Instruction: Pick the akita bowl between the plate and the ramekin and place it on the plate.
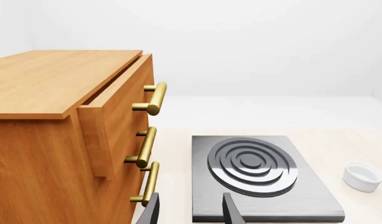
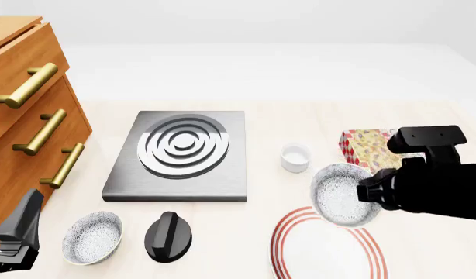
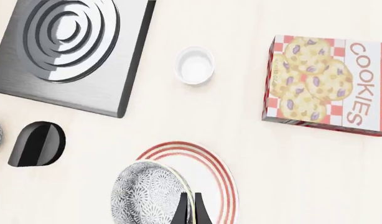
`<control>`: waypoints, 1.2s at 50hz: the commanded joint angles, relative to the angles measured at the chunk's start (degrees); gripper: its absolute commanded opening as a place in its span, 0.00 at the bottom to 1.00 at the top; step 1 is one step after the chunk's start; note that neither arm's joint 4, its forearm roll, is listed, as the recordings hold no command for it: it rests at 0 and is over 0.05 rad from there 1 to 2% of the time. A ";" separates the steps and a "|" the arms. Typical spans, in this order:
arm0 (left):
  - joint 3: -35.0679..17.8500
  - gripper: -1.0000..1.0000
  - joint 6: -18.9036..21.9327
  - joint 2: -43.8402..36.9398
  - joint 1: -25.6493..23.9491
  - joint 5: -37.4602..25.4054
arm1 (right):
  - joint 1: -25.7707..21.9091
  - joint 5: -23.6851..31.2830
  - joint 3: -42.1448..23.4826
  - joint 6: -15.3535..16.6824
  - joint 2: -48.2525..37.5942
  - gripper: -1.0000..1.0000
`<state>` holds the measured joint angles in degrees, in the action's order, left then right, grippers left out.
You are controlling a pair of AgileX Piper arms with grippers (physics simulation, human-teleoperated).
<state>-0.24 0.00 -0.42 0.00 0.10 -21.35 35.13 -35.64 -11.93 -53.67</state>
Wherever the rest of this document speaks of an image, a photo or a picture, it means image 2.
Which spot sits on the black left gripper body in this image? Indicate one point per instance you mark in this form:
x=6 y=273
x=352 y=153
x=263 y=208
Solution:
x=13 y=257

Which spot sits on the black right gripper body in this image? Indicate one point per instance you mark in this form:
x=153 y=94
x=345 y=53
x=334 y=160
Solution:
x=393 y=191

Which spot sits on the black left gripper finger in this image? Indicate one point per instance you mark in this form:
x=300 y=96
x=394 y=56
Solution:
x=30 y=215
x=7 y=231

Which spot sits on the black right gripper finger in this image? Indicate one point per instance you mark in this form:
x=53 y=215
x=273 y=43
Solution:
x=370 y=192
x=377 y=178

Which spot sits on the patterned black white bowl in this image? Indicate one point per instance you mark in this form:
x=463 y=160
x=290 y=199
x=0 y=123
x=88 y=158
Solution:
x=92 y=241
x=335 y=194

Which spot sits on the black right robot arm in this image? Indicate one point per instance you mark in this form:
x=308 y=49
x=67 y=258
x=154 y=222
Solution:
x=447 y=191

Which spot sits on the flat black plate on stalk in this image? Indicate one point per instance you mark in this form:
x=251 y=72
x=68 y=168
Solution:
x=428 y=136

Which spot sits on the white plate with red rings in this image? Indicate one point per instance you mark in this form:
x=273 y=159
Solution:
x=323 y=255

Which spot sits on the small white ramekin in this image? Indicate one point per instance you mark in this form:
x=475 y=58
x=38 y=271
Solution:
x=295 y=160

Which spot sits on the flat black stove plate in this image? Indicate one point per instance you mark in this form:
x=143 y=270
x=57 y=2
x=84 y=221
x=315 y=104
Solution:
x=176 y=186

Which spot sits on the printed food box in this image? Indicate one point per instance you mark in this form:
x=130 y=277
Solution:
x=368 y=145

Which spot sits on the round black stove knob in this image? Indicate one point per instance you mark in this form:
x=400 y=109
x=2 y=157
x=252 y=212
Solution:
x=168 y=238

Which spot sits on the large wooden drawer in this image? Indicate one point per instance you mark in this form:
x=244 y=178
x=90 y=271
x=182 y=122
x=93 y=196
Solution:
x=28 y=49

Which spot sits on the wooden drawer cabinet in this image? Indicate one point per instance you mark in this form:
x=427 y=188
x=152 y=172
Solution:
x=9 y=27

